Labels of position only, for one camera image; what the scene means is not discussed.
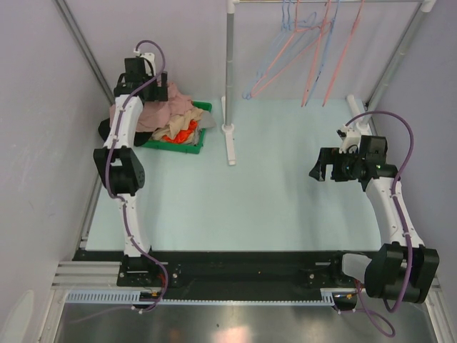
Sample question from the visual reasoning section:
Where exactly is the blue hanger right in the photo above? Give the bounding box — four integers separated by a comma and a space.
305, 0, 341, 105

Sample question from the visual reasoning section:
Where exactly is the black garment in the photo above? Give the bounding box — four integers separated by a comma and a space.
98, 119, 153, 146

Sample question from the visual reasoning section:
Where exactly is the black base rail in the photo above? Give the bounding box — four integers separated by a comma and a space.
73, 249, 363, 309

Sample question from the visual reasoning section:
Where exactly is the blue hanger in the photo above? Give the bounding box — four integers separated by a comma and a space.
305, 0, 341, 105
242, 1, 321, 100

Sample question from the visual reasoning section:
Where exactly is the pink hanger right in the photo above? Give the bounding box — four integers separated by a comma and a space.
322, 0, 366, 106

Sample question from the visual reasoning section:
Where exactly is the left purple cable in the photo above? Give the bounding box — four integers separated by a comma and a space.
67, 39, 169, 324

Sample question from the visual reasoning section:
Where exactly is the green plastic bin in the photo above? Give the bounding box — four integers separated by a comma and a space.
142, 101, 216, 154

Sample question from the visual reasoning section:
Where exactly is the white cable duct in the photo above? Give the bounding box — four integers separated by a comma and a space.
66, 290, 335, 307

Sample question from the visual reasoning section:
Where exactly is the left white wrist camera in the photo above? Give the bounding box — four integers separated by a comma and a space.
134, 50, 156, 76

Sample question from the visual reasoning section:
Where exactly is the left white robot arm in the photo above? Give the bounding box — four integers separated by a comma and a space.
93, 53, 168, 259

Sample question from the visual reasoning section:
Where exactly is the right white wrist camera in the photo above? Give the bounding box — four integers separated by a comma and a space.
337, 126, 365, 154

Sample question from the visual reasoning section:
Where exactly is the grey garment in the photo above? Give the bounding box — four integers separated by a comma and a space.
191, 111, 216, 145

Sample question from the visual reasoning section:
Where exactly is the pink t shirt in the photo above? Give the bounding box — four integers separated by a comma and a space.
109, 81, 196, 134

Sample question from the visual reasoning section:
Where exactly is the pink hanger left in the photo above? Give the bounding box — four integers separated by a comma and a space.
242, 1, 340, 105

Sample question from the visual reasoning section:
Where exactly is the blue hanger left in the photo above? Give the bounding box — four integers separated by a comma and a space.
242, 1, 321, 100

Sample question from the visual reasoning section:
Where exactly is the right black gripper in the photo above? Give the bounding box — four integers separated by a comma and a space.
309, 147, 364, 182

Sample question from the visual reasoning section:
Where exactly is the pink hanger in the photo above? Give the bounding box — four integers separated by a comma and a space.
301, 0, 331, 107
322, 0, 366, 106
242, 1, 340, 105

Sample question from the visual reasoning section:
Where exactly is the pink hanger middle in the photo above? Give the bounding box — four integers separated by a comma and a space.
301, 0, 331, 107

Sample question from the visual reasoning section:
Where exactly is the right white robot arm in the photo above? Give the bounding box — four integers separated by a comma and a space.
309, 135, 439, 304

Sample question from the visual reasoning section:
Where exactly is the white clothes rack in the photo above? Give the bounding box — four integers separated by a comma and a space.
221, 1, 435, 166

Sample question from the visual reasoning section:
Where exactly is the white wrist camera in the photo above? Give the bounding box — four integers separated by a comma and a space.
134, 50, 156, 76
337, 126, 365, 154

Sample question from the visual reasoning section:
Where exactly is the orange garment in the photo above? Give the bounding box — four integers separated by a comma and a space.
161, 119, 198, 144

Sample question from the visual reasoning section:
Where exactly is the beige garment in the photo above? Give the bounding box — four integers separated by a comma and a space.
151, 107, 203, 141

